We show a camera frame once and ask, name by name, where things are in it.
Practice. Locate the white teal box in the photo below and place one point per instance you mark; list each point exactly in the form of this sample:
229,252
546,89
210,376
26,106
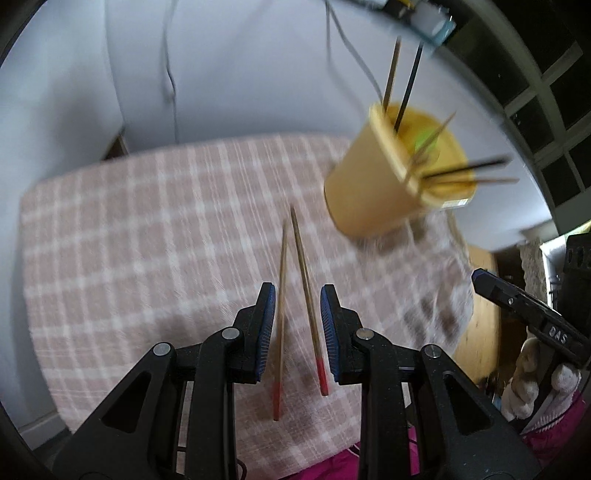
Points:
431,21

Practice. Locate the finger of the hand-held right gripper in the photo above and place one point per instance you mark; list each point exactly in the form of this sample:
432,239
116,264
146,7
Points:
521,304

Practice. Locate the pink checked cloth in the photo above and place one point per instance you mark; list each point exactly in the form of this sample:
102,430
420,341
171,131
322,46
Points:
138,254

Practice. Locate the black chopstick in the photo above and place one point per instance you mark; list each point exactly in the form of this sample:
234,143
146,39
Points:
410,87
475,167

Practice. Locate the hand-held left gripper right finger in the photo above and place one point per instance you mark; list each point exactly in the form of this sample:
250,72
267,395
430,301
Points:
328,332

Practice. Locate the yellow plastic container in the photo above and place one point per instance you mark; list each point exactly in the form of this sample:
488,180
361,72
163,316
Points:
369,184

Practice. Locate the person's right hand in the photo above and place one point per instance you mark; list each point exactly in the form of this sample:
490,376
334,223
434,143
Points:
524,392

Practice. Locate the green plastic spoon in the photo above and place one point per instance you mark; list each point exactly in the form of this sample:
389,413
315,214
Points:
421,139

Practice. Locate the wooden table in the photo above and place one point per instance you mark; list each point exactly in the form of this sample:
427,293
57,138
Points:
485,314

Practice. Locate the cream lace cloth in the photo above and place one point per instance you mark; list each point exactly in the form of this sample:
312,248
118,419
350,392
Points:
531,263

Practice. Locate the pink clothing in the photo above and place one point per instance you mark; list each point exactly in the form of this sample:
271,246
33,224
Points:
337,464

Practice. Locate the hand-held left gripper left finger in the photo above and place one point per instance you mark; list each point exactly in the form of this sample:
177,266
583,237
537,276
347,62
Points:
267,332

